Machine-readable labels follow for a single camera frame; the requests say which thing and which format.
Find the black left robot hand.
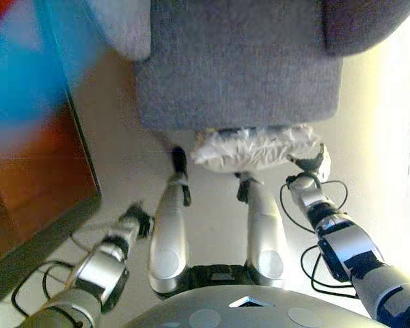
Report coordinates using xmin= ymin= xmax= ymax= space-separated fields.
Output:
xmin=117 ymin=201 xmax=155 ymax=241

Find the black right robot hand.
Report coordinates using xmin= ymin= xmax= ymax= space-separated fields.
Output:
xmin=288 ymin=142 xmax=332 ymax=182

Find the white fringed cushion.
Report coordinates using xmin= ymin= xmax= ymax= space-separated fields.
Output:
xmin=190 ymin=124 xmax=325 ymax=176

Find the silver left robot leg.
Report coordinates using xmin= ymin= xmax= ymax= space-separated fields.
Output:
xmin=148 ymin=146 xmax=193 ymax=295

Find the grey fabric armchair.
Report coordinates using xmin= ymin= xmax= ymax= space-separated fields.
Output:
xmin=102 ymin=0 xmax=410 ymax=133

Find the glossy brown cabinet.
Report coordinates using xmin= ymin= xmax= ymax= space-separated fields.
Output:
xmin=0 ymin=0 xmax=104 ymax=274

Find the silver robot torso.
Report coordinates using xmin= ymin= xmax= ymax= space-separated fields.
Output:
xmin=118 ymin=263 xmax=381 ymax=328

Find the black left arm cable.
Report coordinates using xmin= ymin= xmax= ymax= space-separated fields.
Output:
xmin=10 ymin=258 xmax=77 ymax=317

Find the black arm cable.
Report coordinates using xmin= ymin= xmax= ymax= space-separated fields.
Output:
xmin=10 ymin=258 xmax=77 ymax=317
xmin=279 ymin=176 xmax=360 ymax=299

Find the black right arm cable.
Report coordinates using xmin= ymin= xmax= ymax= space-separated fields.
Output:
xmin=279 ymin=176 xmax=360 ymax=299

